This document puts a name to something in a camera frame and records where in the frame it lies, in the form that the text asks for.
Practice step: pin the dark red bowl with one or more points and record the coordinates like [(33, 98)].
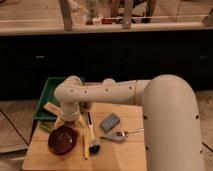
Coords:
[(62, 140)]

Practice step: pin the beige sponge block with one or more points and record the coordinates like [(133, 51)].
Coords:
[(52, 108)]

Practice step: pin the yellow pencil stick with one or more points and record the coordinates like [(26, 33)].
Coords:
[(86, 145)]

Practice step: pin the black bristle dish brush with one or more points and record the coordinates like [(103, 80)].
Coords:
[(94, 146)]

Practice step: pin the green plastic tray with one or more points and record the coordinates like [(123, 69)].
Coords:
[(47, 95)]

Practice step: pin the grey blue sponge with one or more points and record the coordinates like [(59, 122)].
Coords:
[(109, 122)]

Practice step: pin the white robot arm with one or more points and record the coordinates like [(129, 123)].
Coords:
[(172, 130)]

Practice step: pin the green vegetable toy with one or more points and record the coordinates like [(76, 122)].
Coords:
[(47, 126)]

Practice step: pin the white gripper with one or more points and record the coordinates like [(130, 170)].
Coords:
[(70, 111)]

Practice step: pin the grey blue spoon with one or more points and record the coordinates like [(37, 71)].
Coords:
[(118, 137)]

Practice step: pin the dark cabinet counter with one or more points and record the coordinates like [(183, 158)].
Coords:
[(28, 56)]

